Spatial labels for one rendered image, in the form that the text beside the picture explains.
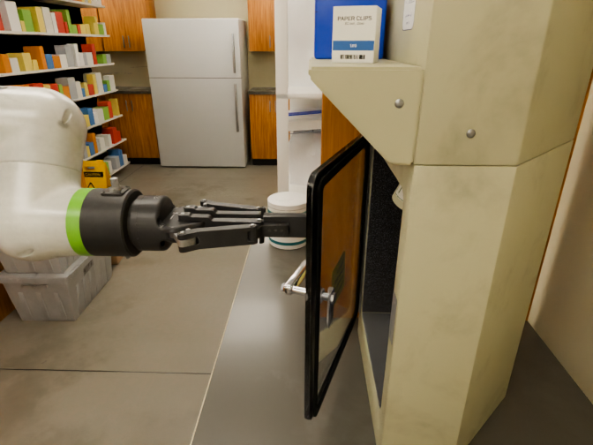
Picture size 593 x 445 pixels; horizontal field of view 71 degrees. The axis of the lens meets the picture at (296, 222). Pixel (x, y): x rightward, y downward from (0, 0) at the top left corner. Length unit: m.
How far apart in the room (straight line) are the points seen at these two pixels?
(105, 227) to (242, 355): 0.45
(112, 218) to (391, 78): 0.37
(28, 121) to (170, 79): 5.00
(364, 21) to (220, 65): 4.94
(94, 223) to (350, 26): 0.39
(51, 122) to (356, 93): 0.40
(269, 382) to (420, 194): 0.50
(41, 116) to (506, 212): 0.58
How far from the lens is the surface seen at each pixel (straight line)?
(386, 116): 0.45
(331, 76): 0.44
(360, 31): 0.52
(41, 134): 0.63
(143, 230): 0.56
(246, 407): 0.81
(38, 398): 2.43
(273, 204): 1.25
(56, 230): 0.60
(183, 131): 5.66
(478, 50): 0.47
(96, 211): 0.57
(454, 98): 0.46
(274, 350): 0.91
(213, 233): 0.52
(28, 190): 0.62
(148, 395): 2.24
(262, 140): 5.61
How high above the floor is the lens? 1.53
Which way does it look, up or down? 23 degrees down
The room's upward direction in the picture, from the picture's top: straight up
